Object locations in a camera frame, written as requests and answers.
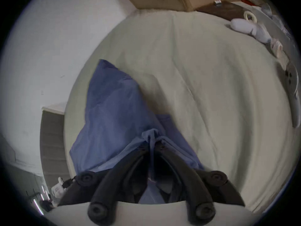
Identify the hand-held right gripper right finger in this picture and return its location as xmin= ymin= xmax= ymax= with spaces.
xmin=153 ymin=142 xmax=245 ymax=225

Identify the bed with beige sheet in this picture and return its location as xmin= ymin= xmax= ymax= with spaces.
xmin=63 ymin=8 xmax=297 ymax=215

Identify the blue shirt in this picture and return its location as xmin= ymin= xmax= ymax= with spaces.
xmin=69 ymin=59 xmax=205 ymax=205

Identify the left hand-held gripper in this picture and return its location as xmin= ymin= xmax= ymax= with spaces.
xmin=51 ymin=177 xmax=78 ymax=200

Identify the small white device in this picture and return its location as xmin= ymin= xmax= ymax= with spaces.
xmin=270 ymin=38 xmax=284 ymax=58

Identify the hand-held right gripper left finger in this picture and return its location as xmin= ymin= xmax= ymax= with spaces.
xmin=58 ymin=145 xmax=151 ymax=225

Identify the dark brown wooden board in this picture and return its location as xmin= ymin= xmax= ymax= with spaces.
xmin=196 ymin=0 xmax=248 ymax=22

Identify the white hand controller with ring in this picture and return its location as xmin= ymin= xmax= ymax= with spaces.
xmin=230 ymin=10 xmax=259 ymax=36

